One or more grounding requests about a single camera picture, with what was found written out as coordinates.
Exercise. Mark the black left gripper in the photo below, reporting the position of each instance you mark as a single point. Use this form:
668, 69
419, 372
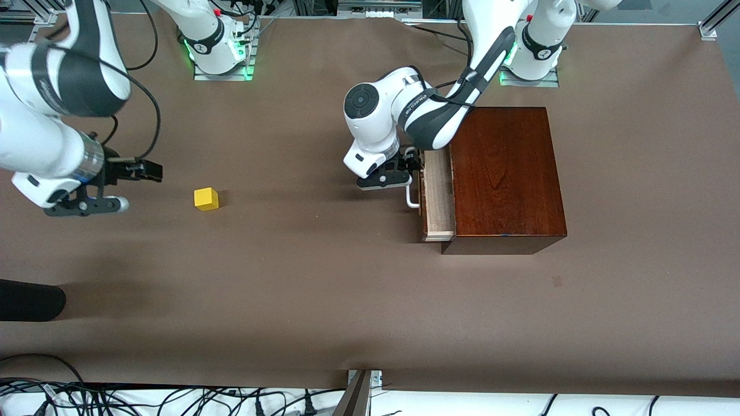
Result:
406, 161

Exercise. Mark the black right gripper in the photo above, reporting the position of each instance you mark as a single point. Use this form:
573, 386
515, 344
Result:
118, 170

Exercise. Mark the yellow cube block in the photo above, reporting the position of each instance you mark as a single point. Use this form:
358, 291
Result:
206, 198

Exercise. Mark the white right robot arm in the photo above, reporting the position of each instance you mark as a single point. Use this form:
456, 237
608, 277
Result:
34, 138

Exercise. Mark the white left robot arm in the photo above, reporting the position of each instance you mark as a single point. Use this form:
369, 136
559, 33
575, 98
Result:
376, 130

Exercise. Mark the dark red wooden cabinet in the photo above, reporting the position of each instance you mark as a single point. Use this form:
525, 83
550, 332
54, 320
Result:
509, 173

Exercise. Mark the black rounded object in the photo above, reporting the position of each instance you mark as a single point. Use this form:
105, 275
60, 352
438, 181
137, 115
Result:
29, 300

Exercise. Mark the brown table cover sheet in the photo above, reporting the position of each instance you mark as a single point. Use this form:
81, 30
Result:
289, 289

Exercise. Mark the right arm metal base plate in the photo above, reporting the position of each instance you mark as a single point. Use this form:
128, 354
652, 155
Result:
222, 77

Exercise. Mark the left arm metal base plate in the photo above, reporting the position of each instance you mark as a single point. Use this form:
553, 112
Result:
529, 82

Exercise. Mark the metal rail equipment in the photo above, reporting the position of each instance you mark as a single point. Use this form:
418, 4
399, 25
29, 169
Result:
378, 7

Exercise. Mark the aluminium frame profile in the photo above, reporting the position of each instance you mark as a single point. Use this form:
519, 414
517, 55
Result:
23, 11

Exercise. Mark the aluminium profile with bracket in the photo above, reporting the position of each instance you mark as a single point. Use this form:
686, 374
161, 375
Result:
355, 398

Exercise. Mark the aluminium corner post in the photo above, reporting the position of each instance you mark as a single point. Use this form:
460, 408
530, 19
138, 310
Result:
714, 23

